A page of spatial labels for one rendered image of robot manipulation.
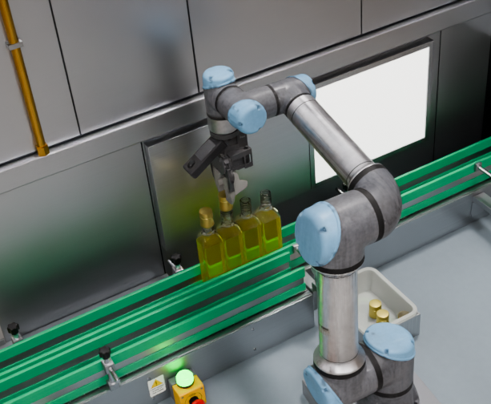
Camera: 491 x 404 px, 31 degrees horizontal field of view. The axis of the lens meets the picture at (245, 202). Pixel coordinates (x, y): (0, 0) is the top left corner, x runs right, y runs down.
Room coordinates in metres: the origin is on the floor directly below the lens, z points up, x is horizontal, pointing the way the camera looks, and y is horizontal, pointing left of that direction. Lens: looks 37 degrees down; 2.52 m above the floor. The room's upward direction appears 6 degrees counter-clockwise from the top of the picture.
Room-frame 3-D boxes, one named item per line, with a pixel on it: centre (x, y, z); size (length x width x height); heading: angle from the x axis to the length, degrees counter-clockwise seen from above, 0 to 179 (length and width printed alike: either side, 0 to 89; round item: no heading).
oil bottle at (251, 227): (1.81, 0.00, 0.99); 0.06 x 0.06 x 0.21; 25
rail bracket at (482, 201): (2.03, -0.73, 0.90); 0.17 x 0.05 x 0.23; 26
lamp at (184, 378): (1.50, 0.20, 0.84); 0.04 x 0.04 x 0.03
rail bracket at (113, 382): (1.44, 0.36, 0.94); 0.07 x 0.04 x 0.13; 26
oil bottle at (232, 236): (1.79, 0.05, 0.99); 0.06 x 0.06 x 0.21; 27
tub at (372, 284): (1.71, -0.31, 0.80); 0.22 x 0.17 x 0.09; 26
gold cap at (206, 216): (1.76, 0.10, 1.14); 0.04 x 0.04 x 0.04
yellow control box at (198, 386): (1.50, 0.19, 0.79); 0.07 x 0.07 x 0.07; 26
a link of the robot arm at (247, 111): (1.71, -0.03, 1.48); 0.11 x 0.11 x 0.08; 26
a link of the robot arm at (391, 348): (1.39, -0.29, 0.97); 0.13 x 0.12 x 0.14; 116
